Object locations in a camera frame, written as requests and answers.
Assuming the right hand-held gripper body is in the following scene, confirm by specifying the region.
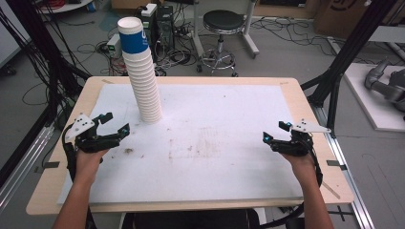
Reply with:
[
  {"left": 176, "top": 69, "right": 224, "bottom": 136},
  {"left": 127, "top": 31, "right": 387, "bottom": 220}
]
[{"left": 269, "top": 118, "right": 331, "bottom": 157}]

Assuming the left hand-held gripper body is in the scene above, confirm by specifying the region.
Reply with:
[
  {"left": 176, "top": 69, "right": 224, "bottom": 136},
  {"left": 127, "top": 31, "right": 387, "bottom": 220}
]
[{"left": 64, "top": 112, "right": 122, "bottom": 154}]

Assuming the stack of white paper cups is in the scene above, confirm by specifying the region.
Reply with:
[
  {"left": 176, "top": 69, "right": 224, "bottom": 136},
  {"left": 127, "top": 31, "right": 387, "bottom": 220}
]
[{"left": 117, "top": 16, "right": 163, "bottom": 125}]

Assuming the person's right hand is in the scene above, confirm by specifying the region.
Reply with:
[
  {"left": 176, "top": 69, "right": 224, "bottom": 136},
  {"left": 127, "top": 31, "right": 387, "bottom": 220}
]
[{"left": 279, "top": 153, "right": 319, "bottom": 189}]

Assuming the person's left hand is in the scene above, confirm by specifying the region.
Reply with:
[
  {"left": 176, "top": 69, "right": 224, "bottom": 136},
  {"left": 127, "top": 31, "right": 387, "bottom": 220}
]
[{"left": 74, "top": 148, "right": 110, "bottom": 188}]

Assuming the black tape strip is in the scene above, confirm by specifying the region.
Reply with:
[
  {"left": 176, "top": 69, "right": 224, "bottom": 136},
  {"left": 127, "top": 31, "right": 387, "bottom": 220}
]
[
  {"left": 33, "top": 160, "right": 61, "bottom": 175},
  {"left": 326, "top": 159, "right": 348, "bottom": 172}
]

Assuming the white foam mat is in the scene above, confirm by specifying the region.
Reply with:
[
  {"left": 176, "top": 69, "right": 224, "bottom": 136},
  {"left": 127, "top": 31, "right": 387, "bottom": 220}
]
[{"left": 56, "top": 83, "right": 305, "bottom": 205}]

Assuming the small grey device box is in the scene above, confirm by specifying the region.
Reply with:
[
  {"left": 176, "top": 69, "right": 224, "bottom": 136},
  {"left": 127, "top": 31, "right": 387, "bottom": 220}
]
[{"left": 106, "top": 32, "right": 124, "bottom": 59}]

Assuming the white platform board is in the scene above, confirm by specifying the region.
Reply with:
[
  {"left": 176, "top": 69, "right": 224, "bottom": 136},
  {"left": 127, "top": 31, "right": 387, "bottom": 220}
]
[{"left": 343, "top": 62, "right": 405, "bottom": 134}]

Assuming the black computer tower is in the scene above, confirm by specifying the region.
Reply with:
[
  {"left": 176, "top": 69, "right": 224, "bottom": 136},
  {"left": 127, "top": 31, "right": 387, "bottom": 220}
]
[{"left": 155, "top": 4, "right": 176, "bottom": 52}]

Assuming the person's dark clothing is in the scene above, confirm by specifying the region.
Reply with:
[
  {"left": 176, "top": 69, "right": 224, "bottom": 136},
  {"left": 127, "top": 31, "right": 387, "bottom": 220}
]
[{"left": 121, "top": 208, "right": 261, "bottom": 229}]

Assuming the white power adapter box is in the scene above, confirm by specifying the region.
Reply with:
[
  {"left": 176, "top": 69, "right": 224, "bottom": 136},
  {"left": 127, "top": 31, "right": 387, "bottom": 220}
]
[{"left": 139, "top": 3, "right": 159, "bottom": 18}]

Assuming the white round table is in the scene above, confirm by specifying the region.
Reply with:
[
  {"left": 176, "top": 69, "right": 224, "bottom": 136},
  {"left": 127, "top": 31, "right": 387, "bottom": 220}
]
[{"left": 37, "top": 0, "right": 94, "bottom": 14}]

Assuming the black round stool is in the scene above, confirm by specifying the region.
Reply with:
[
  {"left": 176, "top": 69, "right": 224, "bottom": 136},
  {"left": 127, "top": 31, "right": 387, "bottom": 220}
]
[{"left": 196, "top": 9, "right": 246, "bottom": 78}]

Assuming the large cardboard box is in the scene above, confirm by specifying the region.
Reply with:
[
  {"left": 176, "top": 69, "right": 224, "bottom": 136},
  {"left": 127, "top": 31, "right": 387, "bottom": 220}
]
[{"left": 312, "top": 0, "right": 405, "bottom": 40}]

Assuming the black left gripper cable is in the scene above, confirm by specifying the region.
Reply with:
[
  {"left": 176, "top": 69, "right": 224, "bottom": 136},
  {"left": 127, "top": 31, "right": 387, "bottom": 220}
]
[{"left": 61, "top": 124, "right": 78, "bottom": 184}]

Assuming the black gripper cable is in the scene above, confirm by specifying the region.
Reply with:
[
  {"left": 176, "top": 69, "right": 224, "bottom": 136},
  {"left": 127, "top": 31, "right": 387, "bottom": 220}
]
[
  {"left": 305, "top": 138, "right": 325, "bottom": 189},
  {"left": 61, "top": 124, "right": 78, "bottom": 184}
]

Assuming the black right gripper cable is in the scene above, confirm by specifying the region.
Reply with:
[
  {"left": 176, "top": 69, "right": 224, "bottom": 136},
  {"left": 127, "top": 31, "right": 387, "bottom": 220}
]
[{"left": 305, "top": 138, "right": 325, "bottom": 189}]

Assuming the aluminium rail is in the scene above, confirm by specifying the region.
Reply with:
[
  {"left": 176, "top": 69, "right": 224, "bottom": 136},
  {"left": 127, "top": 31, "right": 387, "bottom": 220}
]
[
  {"left": 311, "top": 104, "right": 376, "bottom": 229},
  {"left": 0, "top": 123, "right": 55, "bottom": 212}
]

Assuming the black frame with cable bundle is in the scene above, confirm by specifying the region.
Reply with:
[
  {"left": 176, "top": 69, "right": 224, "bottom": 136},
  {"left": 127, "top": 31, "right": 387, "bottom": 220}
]
[{"left": 0, "top": 0, "right": 92, "bottom": 189}]

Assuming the tangle of floor cables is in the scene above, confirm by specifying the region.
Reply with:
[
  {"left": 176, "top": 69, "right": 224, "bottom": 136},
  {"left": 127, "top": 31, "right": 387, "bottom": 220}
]
[{"left": 152, "top": 25, "right": 200, "bottom": 77}]

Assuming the black frame post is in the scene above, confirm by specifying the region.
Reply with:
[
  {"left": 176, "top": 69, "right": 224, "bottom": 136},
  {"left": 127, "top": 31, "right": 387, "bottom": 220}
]
[{"left": 300, "top": 0, "right": 399, "bottom": 138}]

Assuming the white wall panel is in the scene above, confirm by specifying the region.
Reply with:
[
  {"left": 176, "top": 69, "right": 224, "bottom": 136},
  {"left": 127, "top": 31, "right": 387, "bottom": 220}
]
[{"left": 0, "top": 9, "right": 32, "bottom": 69}]

